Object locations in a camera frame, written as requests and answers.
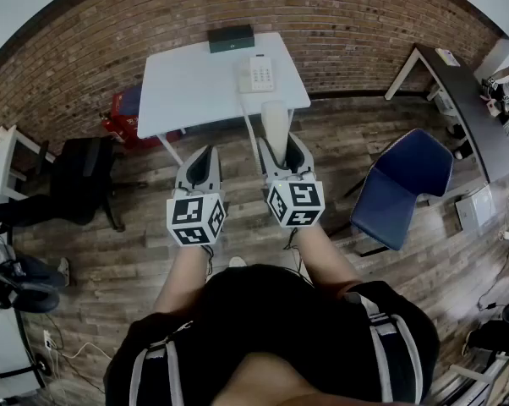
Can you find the white metal rack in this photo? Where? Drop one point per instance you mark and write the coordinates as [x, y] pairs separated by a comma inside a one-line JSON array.
[[483, 379]]

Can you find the white telephone handset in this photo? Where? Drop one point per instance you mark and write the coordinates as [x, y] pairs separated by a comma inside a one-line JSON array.
[[275, 125]]

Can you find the white device on dark desk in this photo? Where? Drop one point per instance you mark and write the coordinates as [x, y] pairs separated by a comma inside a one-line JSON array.
[[447, 56]]

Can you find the person's black shirt torso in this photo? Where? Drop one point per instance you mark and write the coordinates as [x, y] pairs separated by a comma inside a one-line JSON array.
[[254, 319]]

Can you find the white table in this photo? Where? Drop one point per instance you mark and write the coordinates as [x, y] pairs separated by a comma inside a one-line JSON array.
[[187, 91]]

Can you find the person's right forearm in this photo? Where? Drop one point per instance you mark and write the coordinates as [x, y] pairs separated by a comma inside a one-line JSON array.
[[322, 260]]

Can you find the dark desk with white legs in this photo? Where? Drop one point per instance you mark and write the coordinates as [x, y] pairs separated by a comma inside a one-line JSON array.
[[470, 112]]

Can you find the blue chair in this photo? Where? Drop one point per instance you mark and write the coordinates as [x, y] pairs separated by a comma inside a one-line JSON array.
[[394, 193]]

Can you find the white power strip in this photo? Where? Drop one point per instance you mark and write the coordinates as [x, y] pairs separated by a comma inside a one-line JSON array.
[[47, 340]]

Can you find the person's left forearm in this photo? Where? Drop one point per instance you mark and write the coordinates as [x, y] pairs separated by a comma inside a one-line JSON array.
[[182, 277]]

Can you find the dark green box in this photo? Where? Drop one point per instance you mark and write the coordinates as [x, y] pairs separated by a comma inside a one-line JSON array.
[[231, 40]]

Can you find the white shelf unit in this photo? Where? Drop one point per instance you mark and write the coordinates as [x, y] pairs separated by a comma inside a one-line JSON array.
[[1, 159]]

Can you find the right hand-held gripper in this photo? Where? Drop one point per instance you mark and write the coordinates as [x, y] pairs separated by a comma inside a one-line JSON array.
[[297, 199]]

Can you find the red fire extinguisher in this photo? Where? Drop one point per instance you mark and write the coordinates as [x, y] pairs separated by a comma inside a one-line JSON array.
[[107, 124]]

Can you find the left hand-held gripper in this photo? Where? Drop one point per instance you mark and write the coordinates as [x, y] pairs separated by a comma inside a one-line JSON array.
[[187, 216]]

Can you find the white telephone base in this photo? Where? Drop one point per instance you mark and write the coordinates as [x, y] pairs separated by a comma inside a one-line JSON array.
[[258, 74]]

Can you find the person's white shoe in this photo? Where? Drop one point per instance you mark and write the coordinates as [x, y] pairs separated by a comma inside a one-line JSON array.
[[237, 262]]

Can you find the white wall plug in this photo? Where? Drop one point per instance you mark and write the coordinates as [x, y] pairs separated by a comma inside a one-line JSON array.
[[503, 234]]

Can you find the white drawer cabinet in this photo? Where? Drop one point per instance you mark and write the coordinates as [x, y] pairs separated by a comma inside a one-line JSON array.
[[474, 209]]

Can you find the red box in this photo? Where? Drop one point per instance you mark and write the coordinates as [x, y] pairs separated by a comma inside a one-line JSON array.
[[125, 116]]

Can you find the black office chair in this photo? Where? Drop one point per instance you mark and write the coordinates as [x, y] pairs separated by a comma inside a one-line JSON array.
[[81, 176]]

